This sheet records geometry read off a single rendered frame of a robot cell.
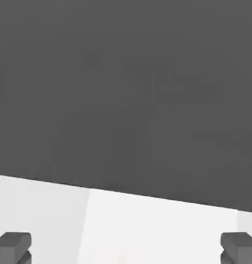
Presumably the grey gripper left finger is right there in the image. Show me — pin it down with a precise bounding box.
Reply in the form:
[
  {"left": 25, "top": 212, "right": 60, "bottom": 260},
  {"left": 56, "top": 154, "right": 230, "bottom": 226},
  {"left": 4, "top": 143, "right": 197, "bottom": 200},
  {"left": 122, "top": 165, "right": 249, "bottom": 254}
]
[{"left": 0, "top": 232, "right": 32, "bottom": 264}]

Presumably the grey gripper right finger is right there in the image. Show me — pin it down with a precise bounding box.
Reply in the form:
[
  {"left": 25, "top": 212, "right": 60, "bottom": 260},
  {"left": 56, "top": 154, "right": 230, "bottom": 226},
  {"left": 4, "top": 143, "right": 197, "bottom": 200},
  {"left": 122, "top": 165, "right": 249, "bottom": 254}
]
[{"left": 220, "top": 232, "right": 252, "bottom": 264}]

